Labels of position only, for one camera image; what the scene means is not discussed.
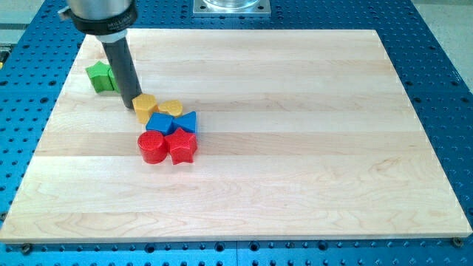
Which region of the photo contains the blue triangle block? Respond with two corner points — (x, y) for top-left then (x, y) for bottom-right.
(172, 112), (197, 133)

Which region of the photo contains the yellow heart block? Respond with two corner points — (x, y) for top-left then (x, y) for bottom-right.
(158, 100), (183, 117)

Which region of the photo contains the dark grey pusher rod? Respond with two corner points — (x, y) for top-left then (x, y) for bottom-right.
(102, 37), (142, 109)

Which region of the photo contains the red star block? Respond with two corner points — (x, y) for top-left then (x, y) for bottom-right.
(164, 128), (197, 165)

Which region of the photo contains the wooden board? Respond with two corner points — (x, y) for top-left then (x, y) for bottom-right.
(1, 29), (472, 243)

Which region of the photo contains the yellow hexagon block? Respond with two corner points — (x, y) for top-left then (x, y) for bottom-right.
(132, 93), (159, 124)

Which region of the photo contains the blue cube block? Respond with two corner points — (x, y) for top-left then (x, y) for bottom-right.
(146, 112), (174, 136)

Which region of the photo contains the black and white tool collar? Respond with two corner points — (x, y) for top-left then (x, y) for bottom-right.
(58, 2), (138, 43)

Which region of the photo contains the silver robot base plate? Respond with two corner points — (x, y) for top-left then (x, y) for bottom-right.
(192, 0), (271, 17)

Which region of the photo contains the red cylinder block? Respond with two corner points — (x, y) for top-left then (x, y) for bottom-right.
(137, 130), (168, 164)

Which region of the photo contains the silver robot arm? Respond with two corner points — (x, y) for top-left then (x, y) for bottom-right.
(58, 0), (142, 109)

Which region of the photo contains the green star block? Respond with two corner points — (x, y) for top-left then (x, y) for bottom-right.
(86, 61), (114, 94)

